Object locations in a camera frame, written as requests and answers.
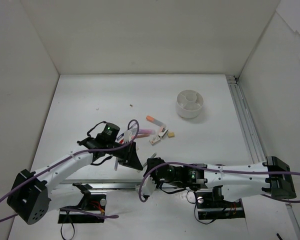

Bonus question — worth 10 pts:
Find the grey purple slim pen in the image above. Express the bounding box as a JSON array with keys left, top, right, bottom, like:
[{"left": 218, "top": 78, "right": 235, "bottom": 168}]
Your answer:
[{"left": 114, "top": 158, "right": 119, "bottom": 171}]

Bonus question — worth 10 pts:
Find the green slim highlighter pen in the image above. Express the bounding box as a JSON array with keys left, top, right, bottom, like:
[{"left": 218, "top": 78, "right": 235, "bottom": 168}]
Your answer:
[{"left": 143, "top": 152, "right": 158, "bottom": 168}]

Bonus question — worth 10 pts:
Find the salmon slim highlighter pen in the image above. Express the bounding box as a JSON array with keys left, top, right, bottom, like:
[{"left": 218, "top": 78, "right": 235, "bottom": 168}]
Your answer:
[{"left": 136, "top": 134, "right": 150, "bottom": 139}]

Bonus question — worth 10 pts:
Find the purple highlighter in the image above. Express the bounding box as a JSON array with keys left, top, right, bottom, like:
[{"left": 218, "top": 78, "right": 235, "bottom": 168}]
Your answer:
[{"left": 138, "top": 129, "right": 156, "bottom": 135}]

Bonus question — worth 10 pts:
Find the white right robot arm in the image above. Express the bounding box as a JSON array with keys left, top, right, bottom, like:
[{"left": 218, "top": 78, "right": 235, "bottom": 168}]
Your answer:
[{"left": 136, "top": 156, "right": 297, "bottom": 206}]

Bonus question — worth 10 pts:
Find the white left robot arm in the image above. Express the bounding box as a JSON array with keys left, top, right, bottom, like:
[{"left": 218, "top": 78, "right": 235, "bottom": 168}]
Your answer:
[{"left": 7, "top": 122, "right": 143, "bottom": 225}]

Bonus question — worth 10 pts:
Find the white staples box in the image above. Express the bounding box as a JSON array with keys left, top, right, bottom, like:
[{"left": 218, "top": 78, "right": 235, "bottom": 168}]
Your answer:
[{"left": 149, "top": 135, "right": 161, "bottom": 146}]

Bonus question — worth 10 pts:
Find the pink white mini stapler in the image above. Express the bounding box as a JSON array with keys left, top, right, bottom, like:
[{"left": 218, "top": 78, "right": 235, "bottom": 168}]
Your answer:
[{"left": 158, "top": 126, "right": 169, "bottom": 139}]

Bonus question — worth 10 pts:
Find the tan eraser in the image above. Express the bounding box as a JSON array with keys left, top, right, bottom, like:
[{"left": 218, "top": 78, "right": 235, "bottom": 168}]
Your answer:
[{"left": 168, "top": 132, "right": 175, "bottom": 138}]

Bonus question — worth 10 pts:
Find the orange cap highlighter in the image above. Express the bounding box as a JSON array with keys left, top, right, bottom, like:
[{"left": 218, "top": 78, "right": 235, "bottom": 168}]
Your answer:
[{"left": 146, "top": 115, "right": 166, "bottom": 127}]

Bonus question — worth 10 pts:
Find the white round compartment organizer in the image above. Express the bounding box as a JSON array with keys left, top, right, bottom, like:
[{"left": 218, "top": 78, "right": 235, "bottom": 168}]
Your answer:
[{"left": 175, "top": 90, "right": 204, "bottom": 119}]

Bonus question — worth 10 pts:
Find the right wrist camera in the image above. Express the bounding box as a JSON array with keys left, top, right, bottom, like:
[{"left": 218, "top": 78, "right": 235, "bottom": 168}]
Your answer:
[{"left": 135, "top": 176, "right": 156, "bottom": 198}]

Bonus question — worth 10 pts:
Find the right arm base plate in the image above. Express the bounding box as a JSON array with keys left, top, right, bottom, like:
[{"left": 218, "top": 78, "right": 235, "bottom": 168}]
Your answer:
[{"left": 194, "top": 191, "right": 246, "bottom": 225}]

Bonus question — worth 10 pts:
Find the aluminium front rail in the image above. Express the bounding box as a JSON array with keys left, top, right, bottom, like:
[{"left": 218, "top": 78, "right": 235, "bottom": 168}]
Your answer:
[{"left": 59, "top": 180, "right": 141, "bottom": 191}]

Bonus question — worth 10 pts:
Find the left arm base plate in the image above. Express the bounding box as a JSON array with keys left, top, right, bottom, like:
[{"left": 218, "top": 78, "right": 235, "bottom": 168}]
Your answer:
[{"left": 57, "top": 183, "right": 107, "bottom": 224}]

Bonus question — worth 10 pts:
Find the aluminium side rail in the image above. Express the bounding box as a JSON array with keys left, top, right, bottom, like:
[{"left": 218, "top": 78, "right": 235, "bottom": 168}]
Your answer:
[{"left": 224, "top": 74, "right": 300, "bottom": 240}]

